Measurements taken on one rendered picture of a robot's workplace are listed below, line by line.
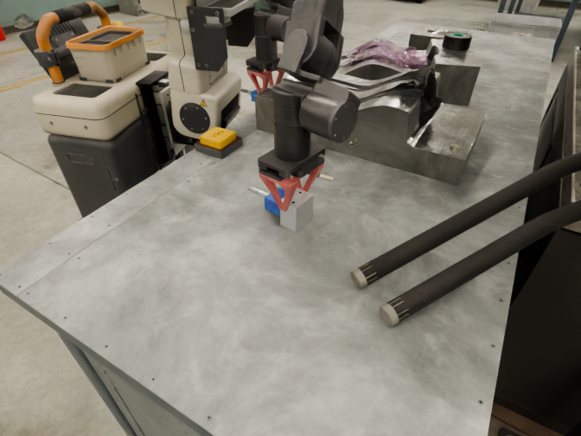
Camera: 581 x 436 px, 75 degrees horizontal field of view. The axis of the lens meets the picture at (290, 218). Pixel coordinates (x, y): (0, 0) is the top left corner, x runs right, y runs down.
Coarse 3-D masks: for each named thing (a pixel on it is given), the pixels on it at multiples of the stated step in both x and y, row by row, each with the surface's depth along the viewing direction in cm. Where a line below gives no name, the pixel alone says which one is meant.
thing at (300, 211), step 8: (256, 192) 71; (264, 192) 70; (280, 192) 68; (296, 192) 66; (304, 192) 66; (272, 200) 66; (296, 200) 64; (304, 200) 64; (312, 200) 66; (272, 208) 67; (288, 208) 64; (296, 208) 63; (304, 208) 65; (312, 208) 67; (280, 216) 66; (288, 216) 65; (296, 216) 64; (304, 216) 66; (288, 224) 66; (296, 224) 65; (304, 224) 67
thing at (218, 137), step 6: (216, 126) 90; (210, 132) 87; (216, 132) 87; (222, 132) 87; (228, 132) 87; (234, 132) 88; (204, 138) 86; (210, 138) 85; (216, 138) 85; (222, 138) 85; (228, 138) 86; (234, 138) 88; (210, 144) 86; (216, 144) 85; (222, 144) 85
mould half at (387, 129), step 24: (264, 96) 91; (360, 96) 90; (384, 96) 81; (264, 120) 94; (360, 120) 80; (384, 120) 78; (408, 120) 75; (432, 120) 87; (456, 120) 87; (480, 120) 87; (336, 144) 87; (360, 144) 84; (384, 144) 81; (408, 144) 78; (432, 144) 78; (408, 168) 81; (432, 168) 78; (456, 168) 75
